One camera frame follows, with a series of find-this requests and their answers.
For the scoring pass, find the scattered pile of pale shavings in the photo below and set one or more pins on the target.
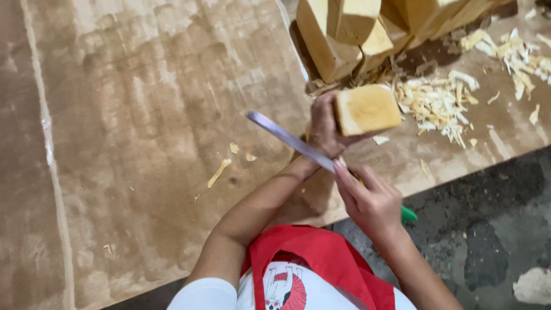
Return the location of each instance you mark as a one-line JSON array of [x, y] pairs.
[[516, 56]]

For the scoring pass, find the brown paper table cover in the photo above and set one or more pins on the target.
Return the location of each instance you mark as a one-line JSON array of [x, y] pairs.
[[150, 129]]

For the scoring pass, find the person's left hand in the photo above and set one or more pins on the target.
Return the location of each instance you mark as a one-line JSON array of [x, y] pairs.
[[323, 129]]

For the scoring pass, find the white printed shirt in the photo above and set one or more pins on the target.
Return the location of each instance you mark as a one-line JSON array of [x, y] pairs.
[[206, 297]]

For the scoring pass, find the person's left fingers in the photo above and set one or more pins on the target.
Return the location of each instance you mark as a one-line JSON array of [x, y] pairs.
[[355, 138]]

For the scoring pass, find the long pale shaving strip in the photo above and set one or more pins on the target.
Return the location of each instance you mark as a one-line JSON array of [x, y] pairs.
[[218, 172]]

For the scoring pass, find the large pile of pale shavings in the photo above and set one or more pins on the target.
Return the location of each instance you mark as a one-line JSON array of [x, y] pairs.
[[434, 105]]

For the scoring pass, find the person's right hand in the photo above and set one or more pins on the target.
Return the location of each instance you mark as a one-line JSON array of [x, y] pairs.
[[372, 206]]

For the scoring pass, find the white scrap on floor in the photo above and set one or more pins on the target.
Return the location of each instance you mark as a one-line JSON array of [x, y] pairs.
[[533, 286]]

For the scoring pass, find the person's right fingers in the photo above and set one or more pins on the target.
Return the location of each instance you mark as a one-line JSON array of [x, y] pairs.
[[349, 183]]

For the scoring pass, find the red apron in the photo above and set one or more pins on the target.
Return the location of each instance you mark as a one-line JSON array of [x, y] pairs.
[[327, 258]]

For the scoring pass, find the pale yellow trimmed block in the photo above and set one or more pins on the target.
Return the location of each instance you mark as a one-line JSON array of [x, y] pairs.
[[368, 110]]

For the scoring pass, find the heap of pale yellow blocks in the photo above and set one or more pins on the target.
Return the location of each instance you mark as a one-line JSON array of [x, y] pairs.
[[340, 38]]

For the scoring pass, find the small pale shaving chip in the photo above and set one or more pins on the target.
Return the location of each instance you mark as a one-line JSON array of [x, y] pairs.
[[234, 148]]

